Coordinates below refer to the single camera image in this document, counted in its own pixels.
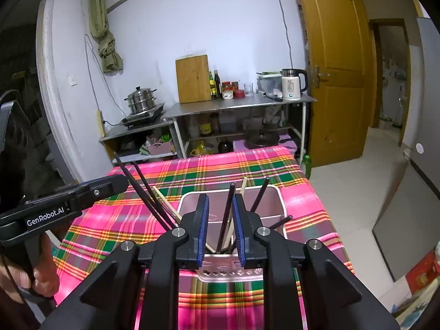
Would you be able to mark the small metal side table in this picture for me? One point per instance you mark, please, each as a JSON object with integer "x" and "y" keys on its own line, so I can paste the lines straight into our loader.
{"x": 129, "y": 142}

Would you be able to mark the black wok under shelf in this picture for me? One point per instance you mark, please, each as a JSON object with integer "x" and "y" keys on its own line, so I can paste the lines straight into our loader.
{"x": 261, "y": 139}

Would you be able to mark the light wooden chopstick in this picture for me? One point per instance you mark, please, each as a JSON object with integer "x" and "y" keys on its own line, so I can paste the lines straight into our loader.
{"x": 229, "y": 236}

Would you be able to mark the dark oil bottle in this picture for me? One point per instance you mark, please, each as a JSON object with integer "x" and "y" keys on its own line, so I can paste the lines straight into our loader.
{"x": 218, "y": 84}

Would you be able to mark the yellow wooden door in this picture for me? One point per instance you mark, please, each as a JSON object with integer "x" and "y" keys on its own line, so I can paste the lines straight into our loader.
{"x": 341, "y": 80}

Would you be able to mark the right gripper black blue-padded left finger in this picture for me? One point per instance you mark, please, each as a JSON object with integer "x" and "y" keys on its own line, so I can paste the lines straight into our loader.
{"x": 191, "y": 252}

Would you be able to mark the green hanging cloth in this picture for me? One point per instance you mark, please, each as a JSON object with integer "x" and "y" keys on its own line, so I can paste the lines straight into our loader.
{"x": 100, "y": 30}

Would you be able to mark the green glass bottle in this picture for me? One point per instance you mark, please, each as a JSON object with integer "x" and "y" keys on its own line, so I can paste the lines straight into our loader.
{"x": 213, "y": 90}

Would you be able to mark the black induction cooker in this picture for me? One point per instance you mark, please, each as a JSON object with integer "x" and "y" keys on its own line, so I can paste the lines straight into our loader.
{"x": 144, "y": 117}

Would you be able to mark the wooden cutting board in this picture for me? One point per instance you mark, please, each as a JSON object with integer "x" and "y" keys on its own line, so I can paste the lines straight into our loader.
{"x": 193, "y": 81}

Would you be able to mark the metal kitchen shelf table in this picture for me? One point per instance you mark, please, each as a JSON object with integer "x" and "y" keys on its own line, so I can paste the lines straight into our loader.
{"x": 180, "y": 110}

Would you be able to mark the white electric kettle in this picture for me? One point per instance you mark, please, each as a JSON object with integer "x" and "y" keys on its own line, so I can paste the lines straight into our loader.
{"x": 294, "y": 83}

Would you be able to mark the pink basket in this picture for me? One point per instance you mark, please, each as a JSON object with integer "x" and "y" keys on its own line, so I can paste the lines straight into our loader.
{"x": 159, "y": 148}

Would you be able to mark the red lidded jar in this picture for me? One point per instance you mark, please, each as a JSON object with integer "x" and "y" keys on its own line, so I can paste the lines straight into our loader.
{"x": 227, "y": 90}

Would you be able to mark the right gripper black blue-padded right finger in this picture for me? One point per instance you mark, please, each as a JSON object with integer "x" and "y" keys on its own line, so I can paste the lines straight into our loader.
{"x": 250, "y": 252}

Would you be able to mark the person's left hand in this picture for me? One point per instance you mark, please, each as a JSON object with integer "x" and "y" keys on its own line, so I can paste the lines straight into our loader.
{"x": 46, "y": 281}

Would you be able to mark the clear plastic storage box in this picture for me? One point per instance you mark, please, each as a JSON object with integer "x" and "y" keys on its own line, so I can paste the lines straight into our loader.
{"x": 269, "y": 82}

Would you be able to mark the black chopstick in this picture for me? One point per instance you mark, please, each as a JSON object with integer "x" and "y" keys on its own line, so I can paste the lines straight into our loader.
{"x": 281, "y": 222}
{"x": 226, "y": 215}
{"x": 141, "y": 193}
{"x": 157, "y": 205}
{"x": 260, "y": 195}

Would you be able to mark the pink plaid tablecloth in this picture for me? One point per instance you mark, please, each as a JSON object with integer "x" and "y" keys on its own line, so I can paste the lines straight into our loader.
{"x": 202, "y": 305}

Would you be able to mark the grey refrigerator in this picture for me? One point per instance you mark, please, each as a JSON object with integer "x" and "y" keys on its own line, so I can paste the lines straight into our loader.
{"x": 409, "y": 228}

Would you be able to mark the green plastic bottle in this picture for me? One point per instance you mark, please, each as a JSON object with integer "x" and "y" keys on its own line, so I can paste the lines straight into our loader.
{"x": 306, "y": 166}

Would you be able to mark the wooden chopstick left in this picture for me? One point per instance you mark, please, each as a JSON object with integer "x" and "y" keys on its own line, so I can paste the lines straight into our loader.
{"x": 170, "y": 210}

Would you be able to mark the stainless steel steamer pot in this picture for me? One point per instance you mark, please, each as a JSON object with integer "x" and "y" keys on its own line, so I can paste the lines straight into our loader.
{"x": 141, "y": 99}

